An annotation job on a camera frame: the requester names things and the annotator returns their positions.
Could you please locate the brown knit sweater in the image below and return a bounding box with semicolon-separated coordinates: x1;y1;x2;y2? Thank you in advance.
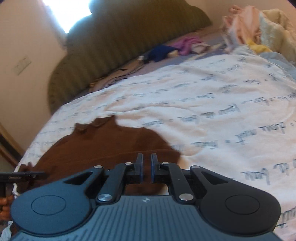
16;116;181;195

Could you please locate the pink clothes pile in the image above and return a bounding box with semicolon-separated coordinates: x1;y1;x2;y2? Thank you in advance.
220;5;262;53

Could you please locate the white script-print duvet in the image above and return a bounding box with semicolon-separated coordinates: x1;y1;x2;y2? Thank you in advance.
21;46;295;240

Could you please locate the blue garment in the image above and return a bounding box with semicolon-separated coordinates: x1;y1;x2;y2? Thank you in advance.
144;45;178;64

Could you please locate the purple pink garment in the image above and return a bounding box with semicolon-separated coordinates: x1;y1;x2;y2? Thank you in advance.
171;37;210;56

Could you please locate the olive green headboard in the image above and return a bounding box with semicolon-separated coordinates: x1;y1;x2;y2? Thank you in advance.
47;1;212;113

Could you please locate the yellow cloth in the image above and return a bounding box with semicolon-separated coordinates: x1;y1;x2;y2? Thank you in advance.
246;39;272;54

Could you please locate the window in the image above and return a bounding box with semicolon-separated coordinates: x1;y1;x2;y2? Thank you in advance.
42;0;92;34

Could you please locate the white wall socket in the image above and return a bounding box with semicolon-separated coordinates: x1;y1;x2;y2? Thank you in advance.
13;55;32;76

